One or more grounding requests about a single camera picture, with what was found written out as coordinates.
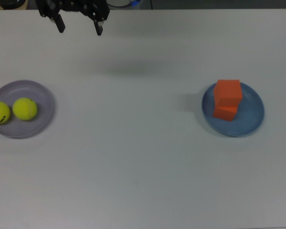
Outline purple plate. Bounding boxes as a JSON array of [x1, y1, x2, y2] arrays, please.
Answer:
[[0, 80, 55, 139]]

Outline blue plate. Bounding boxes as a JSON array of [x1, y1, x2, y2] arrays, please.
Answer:
[[201, 81, 265, 137]]

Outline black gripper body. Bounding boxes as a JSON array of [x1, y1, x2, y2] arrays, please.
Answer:
[[50, 0, 93, 13]]

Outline black round object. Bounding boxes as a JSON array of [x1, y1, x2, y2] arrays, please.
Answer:
[[0, 0, 27, 10]]

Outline orange foam cube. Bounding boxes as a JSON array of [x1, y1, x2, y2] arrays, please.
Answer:
[[213, 79, 243, 107], [212, 104, 238, 122]]

